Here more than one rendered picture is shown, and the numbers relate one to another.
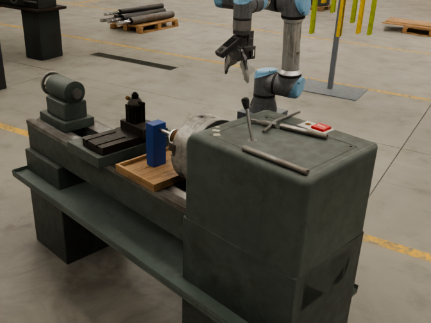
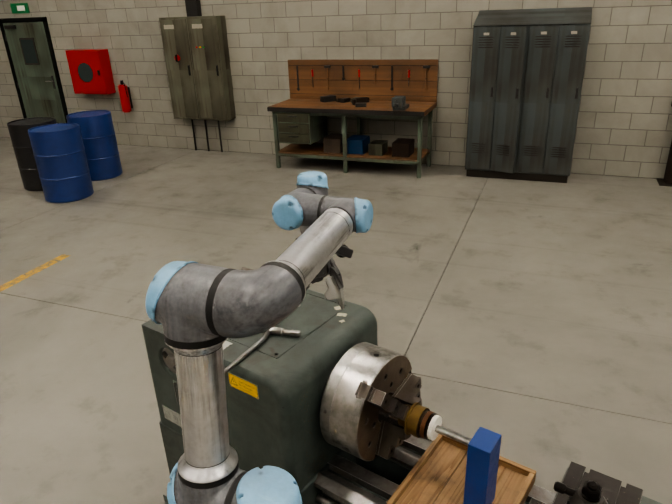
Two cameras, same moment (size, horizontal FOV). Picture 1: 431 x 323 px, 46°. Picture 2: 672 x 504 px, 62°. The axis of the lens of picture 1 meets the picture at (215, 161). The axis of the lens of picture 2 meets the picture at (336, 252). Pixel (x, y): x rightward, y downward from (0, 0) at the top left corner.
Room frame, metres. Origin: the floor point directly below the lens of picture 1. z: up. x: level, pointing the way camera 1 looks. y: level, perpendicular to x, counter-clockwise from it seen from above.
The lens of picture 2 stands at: (3.42, -0.20, 2.14)
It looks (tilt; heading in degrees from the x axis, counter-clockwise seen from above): 24 degrees down; 173
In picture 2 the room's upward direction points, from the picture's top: 2 degrees counter-clockwise
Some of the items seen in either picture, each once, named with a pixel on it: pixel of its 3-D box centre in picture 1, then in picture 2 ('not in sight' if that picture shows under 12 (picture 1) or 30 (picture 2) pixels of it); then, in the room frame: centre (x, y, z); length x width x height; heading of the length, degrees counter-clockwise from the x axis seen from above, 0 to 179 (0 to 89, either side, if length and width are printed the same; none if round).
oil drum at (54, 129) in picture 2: not in sight; (62, 162); (-3.91, -2.69, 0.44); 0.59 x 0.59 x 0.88
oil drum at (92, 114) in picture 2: not in sight; (95, 145); (-4.85, -2.51, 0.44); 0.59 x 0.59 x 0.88
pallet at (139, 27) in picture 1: (144, 24); not in sight; (10.90, 1.58, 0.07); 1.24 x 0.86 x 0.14; 146
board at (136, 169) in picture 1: (163, 166); (461, 494); (2.33, 0.26, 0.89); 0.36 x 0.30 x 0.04; 136
